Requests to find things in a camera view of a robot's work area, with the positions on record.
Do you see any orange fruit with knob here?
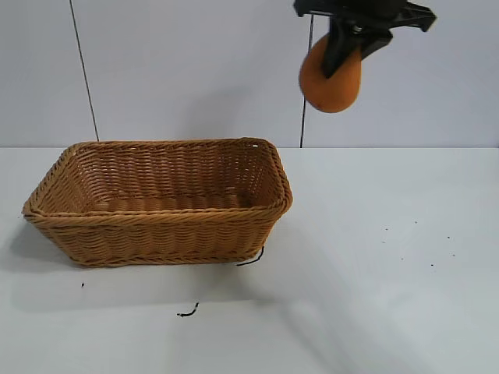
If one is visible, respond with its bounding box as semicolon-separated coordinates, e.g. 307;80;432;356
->
299;36;363;115

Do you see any brown woven wicker basket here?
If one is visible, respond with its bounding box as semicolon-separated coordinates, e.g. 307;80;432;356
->
22;136;294;268

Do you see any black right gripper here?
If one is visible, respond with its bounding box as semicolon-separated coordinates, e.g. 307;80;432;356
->
293;0;438;79

